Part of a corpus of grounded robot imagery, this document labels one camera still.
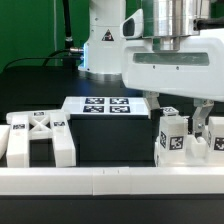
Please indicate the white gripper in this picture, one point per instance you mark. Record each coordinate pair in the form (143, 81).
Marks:
(195, 70)

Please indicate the white chair seat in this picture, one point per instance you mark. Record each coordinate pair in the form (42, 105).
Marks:
(195, 155)

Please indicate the white chair back frame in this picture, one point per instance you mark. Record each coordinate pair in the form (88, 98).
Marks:
(39, 125)

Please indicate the white marker cube rear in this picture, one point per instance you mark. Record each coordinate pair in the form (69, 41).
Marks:
(170, 111)

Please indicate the white marker base plate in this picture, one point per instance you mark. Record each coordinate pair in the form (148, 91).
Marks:
(105, 106)

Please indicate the white front wall rail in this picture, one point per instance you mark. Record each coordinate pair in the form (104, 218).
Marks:
(111, 181)

